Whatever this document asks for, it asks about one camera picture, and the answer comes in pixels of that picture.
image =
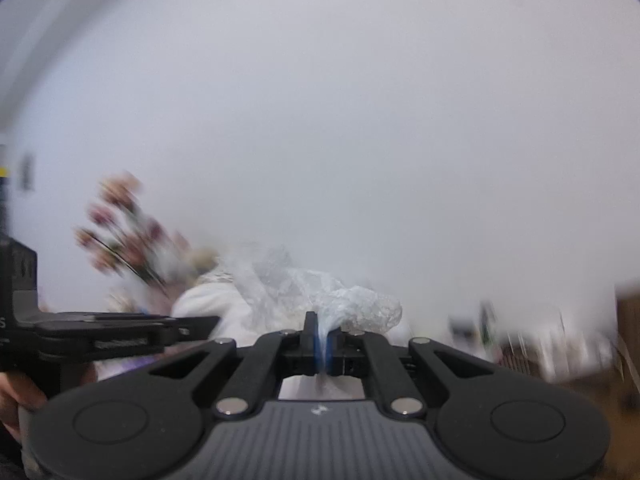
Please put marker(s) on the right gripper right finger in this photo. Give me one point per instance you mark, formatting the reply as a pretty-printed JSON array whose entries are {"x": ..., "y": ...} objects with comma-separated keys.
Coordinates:
[{"x": 344, "y": 353}]

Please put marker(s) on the clear plastic storage bag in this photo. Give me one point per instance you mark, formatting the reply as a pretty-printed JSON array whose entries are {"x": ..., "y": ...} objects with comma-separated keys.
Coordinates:
[{"x": 338, "y": 303}]

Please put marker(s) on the person's left hand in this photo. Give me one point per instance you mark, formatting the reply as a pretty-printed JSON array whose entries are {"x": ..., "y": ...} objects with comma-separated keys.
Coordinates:
[{"x": 18, "y": 391}]

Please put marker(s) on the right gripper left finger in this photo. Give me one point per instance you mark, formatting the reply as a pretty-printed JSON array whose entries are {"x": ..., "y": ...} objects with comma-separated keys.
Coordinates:
[{"x": 299, "y": 350}]

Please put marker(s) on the dried pink flower bouquet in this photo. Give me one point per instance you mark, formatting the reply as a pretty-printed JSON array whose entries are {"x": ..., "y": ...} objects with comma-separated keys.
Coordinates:
[{"x": 123, "y": 238}]

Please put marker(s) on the pink fluffy garment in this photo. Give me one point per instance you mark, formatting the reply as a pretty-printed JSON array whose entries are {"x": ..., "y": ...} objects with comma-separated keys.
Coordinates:
[{"x": 243, "y": 314}]

